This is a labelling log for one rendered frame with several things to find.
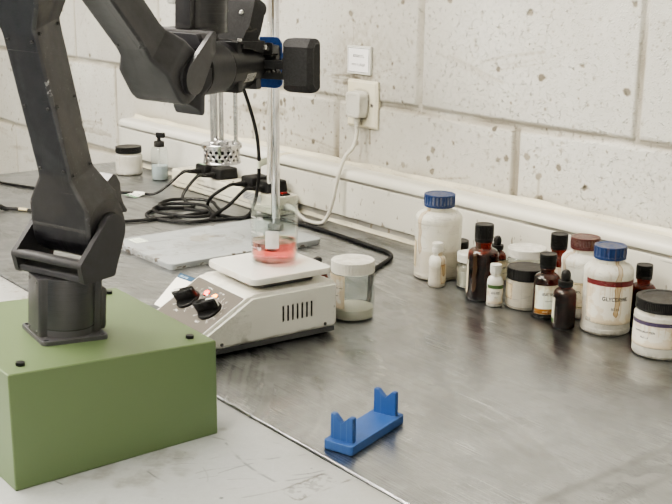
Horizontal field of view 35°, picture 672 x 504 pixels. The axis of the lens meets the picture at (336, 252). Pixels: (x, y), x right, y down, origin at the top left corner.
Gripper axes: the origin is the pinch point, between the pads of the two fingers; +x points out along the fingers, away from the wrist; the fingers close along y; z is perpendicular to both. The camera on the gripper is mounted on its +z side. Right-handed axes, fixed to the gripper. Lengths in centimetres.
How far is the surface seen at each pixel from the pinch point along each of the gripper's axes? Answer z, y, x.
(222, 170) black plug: -30, 50, 68
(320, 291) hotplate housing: -28.6, -7.4, -0.3
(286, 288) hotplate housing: -27.6, -4.6, -4.1
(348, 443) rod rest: -33, -26, -30
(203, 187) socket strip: -34, 56, 70
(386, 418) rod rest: -33.3, -26.3, -22.7
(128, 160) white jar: -32, 83, 80
